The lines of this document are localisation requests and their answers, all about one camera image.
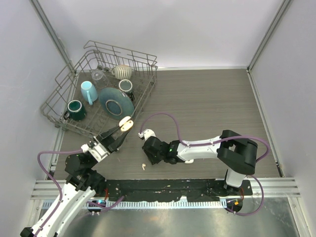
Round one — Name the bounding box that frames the beige earbud charging case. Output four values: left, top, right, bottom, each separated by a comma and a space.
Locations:
118, 116, 134, 132

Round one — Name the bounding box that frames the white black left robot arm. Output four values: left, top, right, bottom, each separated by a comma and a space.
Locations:
20, 125, 130, 237

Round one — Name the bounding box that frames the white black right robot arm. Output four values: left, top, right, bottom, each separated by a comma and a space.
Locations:
138, 129, 258, 195

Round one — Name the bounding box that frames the teal ceramic plate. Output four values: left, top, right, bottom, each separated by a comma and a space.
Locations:
98, 87, 134, 120

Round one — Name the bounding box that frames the dark green mug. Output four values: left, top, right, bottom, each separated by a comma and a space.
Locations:
63, 100, 86, 121

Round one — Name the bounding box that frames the light blue mug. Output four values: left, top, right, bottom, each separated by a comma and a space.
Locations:
80, 81, 98, 105

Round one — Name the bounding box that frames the clear drinking glass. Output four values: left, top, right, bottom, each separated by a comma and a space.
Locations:
91, 69, 109, 89

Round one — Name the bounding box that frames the white rimmed teal cup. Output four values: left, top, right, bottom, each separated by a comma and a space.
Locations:
118, 79, 133, 94

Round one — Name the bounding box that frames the striped beige mug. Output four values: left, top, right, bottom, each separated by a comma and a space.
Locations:
111, 65, 132, 80

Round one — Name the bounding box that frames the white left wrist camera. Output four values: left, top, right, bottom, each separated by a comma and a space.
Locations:
81, 142, 111, 163

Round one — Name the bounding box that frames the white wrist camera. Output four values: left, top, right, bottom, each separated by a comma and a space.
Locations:
81, 142, 111, 163
138, 129, 156, 141

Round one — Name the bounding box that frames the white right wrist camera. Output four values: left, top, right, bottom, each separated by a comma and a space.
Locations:
138, 129, 156, 141

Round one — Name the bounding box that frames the grey wire dish rack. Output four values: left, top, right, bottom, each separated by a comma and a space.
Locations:
40, 40, 157, 138

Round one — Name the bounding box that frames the white cable duct strip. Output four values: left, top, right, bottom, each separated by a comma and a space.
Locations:
74, 200, 228, 209

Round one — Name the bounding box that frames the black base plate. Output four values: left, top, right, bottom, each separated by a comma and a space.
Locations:
107, 179, 253, 202

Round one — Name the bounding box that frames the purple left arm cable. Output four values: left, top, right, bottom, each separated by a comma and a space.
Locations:
32, 149, 83, 237

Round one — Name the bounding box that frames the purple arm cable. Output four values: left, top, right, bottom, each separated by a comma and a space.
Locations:
32, 149, 83, 237
139, 112, 272, 217

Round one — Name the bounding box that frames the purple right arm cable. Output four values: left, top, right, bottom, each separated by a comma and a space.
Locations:
139, 112, 272, 217

